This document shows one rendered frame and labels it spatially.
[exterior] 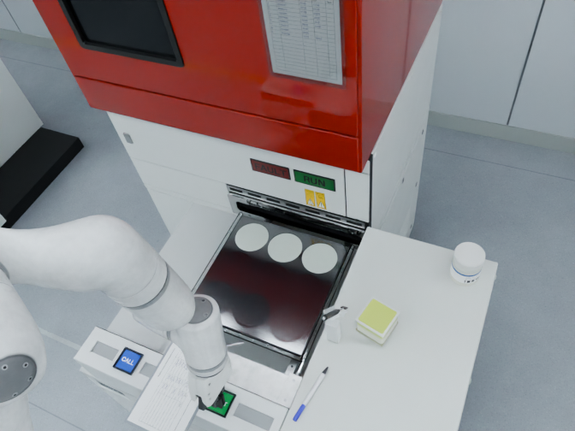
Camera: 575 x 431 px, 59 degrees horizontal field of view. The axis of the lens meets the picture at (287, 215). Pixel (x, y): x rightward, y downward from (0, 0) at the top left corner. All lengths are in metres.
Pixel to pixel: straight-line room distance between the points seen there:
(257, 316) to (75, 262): 0.79
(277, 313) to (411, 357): 0.36
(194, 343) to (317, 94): 0.54
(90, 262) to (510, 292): 2.09
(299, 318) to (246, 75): 0.63
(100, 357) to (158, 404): 0.21
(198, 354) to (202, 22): 0.65
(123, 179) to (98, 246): 2.50
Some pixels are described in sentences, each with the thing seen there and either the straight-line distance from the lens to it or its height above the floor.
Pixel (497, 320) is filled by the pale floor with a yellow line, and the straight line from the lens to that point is 2.42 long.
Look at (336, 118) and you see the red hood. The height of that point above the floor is 1.38.
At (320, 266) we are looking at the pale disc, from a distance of 1.43.
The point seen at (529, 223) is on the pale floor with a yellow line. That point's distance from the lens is 2.74.
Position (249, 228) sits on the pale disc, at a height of 0.90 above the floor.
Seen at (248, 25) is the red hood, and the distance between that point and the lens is 1.04.
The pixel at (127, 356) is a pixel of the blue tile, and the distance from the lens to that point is 1.35.
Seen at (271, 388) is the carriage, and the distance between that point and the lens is 1.31.
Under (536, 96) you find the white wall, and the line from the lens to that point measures 2.90.
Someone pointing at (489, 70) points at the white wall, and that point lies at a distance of 2.84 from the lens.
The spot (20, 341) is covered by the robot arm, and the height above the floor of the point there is 1.65.
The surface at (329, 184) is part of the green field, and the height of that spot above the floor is 1.10.
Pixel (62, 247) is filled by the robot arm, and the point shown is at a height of 1.65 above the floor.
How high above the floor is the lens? 2.11
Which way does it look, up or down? 52 degrees down
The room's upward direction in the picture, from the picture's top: 11 degrees counter-clockwise
